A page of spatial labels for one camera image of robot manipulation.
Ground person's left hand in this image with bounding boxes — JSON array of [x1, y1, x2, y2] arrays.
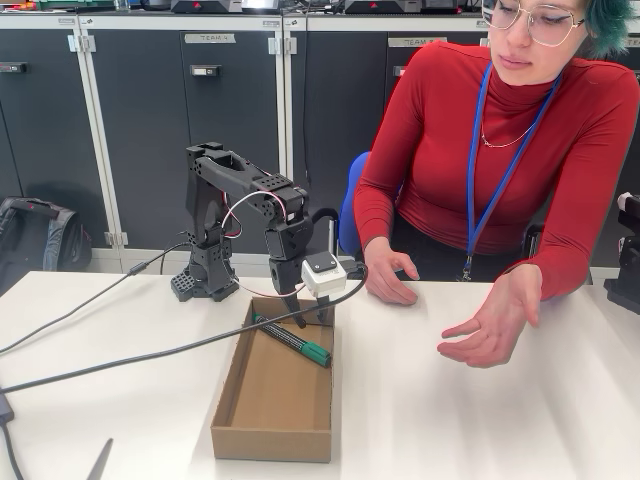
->
[[437, 263, 544, 370]]

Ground blue lanyard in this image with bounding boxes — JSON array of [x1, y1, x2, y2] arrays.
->
[[461, 62, 564, 282]]

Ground person's right forearm red sleeve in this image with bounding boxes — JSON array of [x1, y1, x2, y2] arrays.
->
[[352, 184, 401, 249]]

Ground black case red triangle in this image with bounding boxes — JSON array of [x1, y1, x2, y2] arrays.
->
[[171, 0, 243, 15], [344, 0, 412, 15]]

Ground red white servo wire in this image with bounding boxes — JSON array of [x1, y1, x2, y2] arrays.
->
[[221, 189, 309, 299]]

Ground person's left forearm red sleeve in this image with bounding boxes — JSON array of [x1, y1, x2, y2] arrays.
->
[[502, 209, 611, 304]]

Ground TEAM 5 tape label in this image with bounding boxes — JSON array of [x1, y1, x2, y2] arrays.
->
[[388, 37, 447, 49]]

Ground wire rimmed glasses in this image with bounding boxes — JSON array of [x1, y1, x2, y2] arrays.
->
[[481, 0, 586, 47]]

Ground green box on cabinet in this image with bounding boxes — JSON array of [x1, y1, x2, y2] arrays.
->
[[37, 0, 116, 11]]

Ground black backpack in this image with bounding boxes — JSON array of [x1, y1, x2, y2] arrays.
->
[[0, 196, 94, 296]]

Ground TEAM 4 tape label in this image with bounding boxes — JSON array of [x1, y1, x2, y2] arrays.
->
[[183, 33, 237, 45]]

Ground person's right hand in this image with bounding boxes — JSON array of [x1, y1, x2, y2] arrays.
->
[[363, 234, 421, 305]]

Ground open cardboard box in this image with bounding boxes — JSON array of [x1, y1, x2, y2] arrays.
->
[[210, 295, 336, 464]]

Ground person in red sweater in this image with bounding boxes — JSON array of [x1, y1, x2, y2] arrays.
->
[[352, 0, 640, 304]]

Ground thin chain necklace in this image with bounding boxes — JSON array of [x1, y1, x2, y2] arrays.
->
[[480, 117, 536, 149]]

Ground white camera box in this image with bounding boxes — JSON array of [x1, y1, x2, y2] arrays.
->
[[300, 253, 348, 300]]

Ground green capped permanent marker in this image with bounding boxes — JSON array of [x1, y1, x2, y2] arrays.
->
[[251, 312, 333, 370]]

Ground grey pointed metal piece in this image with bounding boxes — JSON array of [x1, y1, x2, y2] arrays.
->
[[85, 437, 115, 480]]

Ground thin grey cable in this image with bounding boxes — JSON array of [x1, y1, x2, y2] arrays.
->
[[0, 242, 194, 355]]

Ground blue office chair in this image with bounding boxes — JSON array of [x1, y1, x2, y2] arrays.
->
[[299, 151, 594, 284]]

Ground thick dark camera cable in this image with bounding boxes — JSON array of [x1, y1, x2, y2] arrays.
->
[[0, 259, 370, 395]]

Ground dark grey cabinet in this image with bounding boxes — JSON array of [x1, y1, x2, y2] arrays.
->
[[282, 12, 486, 274], [0, 12, 120, 274], [77, 12, 291, 261], [579, 14, 640, 284]]

